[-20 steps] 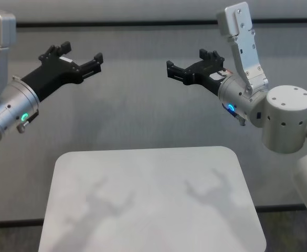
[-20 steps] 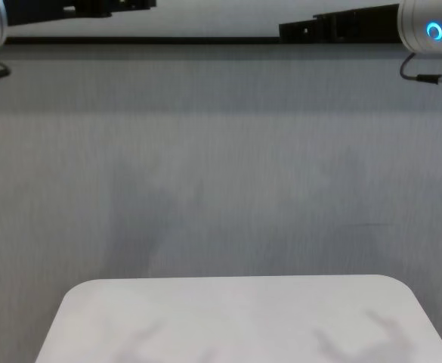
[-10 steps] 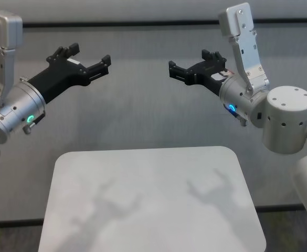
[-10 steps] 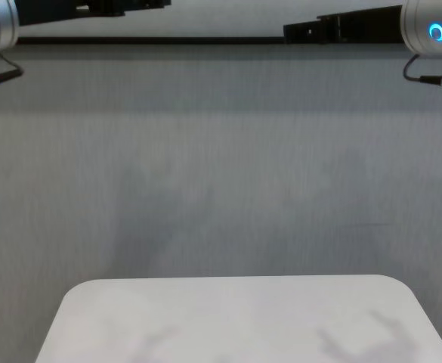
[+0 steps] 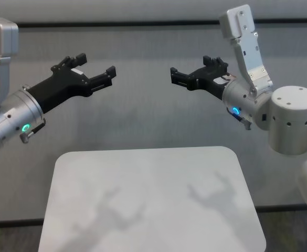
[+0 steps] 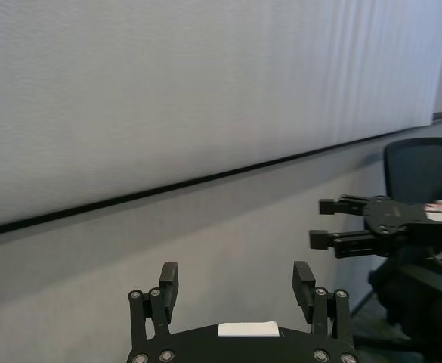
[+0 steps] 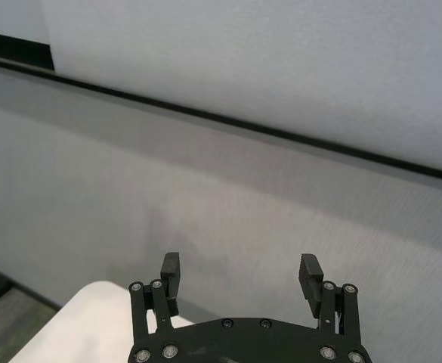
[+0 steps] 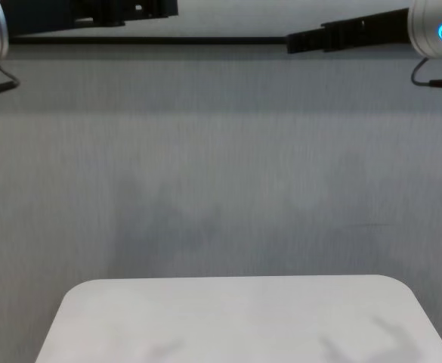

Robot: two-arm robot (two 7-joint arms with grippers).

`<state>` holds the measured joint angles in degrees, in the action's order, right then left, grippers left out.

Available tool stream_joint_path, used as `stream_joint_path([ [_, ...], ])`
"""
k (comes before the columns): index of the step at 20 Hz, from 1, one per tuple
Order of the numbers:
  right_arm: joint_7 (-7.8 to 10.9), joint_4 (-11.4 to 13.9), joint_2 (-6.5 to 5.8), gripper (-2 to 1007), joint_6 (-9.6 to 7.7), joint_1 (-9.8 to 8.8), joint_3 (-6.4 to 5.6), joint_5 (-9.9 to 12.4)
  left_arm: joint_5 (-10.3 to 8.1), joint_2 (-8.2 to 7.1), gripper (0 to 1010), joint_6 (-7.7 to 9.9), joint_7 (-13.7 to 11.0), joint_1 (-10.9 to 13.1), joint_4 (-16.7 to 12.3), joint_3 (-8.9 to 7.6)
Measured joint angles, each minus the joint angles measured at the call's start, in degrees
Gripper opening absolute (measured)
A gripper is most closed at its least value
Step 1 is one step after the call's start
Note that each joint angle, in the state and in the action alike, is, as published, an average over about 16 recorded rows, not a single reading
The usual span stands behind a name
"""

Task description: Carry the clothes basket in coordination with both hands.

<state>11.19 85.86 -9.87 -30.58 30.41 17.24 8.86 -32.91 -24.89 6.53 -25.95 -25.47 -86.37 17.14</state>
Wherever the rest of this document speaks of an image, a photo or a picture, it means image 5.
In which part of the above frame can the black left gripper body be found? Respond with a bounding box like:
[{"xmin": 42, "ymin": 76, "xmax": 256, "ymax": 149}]
[{"xmin": 26, "ymin": 66, "xmax": 93, "ymax": 115}]

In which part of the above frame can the white wall board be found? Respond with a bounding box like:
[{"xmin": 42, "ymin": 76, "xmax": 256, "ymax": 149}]
[{"xmin": 0, "ymin": 0, "xmax": 307, "ymax": 24}]

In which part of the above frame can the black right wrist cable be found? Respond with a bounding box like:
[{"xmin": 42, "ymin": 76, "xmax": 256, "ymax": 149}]
[{"xmin": 230, "ymin": 111, "xmax": 252, "ymax": 131}]

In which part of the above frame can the white pedestal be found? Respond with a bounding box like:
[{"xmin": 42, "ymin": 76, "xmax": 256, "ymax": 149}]
[{"xmin": 37, "ymin": 145, "xmax": 268, "ymax": 252}]

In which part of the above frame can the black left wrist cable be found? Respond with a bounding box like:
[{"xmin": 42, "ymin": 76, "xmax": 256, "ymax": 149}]
[{"xmin": 19, "ymin": 118, "xmax": 47, "ymax": 144}]

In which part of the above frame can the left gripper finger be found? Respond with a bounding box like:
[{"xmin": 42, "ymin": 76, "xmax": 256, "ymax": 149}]
[
  {"xmin": 50, "ymin": 52, "xmax": 88, "ymax": 72},
  {"xmin": 86, "ymin": 65, "xmax": 117, "ymax": 93}
]

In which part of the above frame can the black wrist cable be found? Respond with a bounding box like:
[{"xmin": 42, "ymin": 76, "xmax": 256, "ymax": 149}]
[
  {"xmin": 19, "ymin": 118, "xmax": 47, "ymax": 144},
  {"xmin": 230, "ymin": 111, "xmax": 252, "ymax": 131}
]

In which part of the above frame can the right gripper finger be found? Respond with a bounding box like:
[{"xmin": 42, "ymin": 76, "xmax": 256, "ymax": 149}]
[
  {"xmin": 170, "ymin": 67, "xmax": 196, "ymax": 91},
  {"xmin": 202, "ymin": 55, "xmax": 229, "ymax": 73}
]

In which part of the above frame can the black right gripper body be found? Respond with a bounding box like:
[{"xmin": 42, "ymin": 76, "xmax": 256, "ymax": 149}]
[{"xmin": 188, "ymin": 66, "xmax": 239, "ymax": 102}]

